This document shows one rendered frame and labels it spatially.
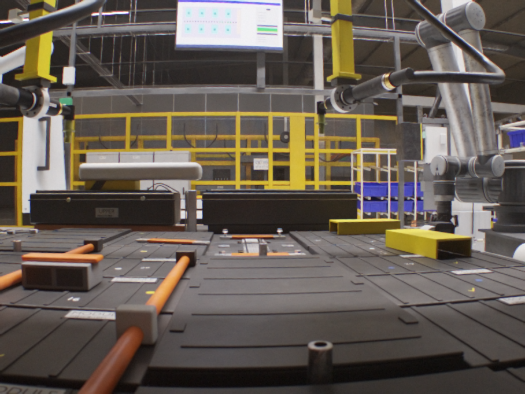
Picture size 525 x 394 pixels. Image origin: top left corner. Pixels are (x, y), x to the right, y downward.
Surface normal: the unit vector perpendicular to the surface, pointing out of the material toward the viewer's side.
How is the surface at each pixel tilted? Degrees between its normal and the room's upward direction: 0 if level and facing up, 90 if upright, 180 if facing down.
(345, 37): 90
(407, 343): 0
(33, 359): 0
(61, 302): 0
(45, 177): 90
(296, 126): 90
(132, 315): 90
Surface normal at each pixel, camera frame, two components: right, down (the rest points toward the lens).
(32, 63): -0.18, 0.01
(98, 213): 0.07, 0.01
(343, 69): 0.33, 0.01
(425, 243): -0.98, 0.00
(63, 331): 0.00, -1.00
